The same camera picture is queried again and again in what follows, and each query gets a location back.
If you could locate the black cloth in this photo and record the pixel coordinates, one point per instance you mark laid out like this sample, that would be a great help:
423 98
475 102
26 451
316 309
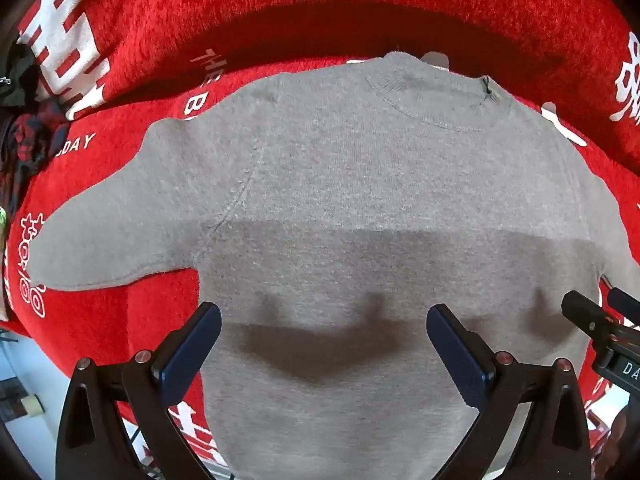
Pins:
17 75

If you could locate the red printed blanket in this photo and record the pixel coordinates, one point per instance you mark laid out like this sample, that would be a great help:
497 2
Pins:
325 0

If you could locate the dark plaid cloth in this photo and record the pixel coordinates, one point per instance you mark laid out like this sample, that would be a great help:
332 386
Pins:
30 150

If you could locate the grey knit sweater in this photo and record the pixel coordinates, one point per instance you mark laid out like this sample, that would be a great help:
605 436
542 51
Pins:
360 200

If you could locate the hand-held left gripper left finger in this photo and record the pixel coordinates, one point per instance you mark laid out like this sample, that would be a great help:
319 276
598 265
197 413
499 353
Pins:
192 345

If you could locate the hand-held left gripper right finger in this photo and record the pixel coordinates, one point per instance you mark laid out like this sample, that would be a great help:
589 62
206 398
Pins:
457 347

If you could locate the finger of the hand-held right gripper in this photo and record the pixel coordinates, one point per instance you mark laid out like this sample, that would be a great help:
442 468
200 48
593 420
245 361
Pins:
582 310
625 302

